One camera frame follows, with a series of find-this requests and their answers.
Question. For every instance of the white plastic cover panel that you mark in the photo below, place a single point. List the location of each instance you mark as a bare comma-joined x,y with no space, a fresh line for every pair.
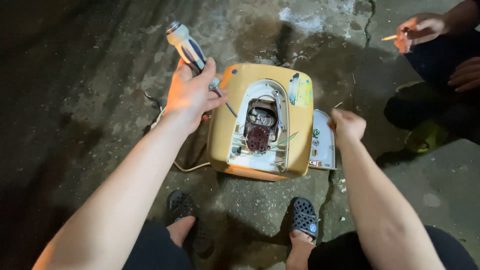
322,144

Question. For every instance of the yellow appliance housing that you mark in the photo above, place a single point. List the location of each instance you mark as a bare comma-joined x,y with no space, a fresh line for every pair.
228,123

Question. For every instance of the black perforated sandal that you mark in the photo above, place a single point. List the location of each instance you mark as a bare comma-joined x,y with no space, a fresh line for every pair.
183,212
303,217

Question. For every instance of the cigarette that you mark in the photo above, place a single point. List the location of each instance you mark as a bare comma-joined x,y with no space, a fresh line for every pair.
390,37

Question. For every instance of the person's left hand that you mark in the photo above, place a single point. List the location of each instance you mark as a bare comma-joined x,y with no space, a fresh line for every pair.
189,95

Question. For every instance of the green sandal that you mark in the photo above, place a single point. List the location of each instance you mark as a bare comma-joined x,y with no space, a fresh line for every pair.
425,137

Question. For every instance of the person's right hand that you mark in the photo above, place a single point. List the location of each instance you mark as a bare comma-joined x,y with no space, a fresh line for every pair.
347,127

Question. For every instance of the person's black shorts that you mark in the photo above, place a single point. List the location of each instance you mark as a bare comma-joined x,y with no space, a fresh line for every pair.
337,251

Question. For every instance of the person's right fingers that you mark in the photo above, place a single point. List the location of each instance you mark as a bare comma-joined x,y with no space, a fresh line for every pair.
335,122

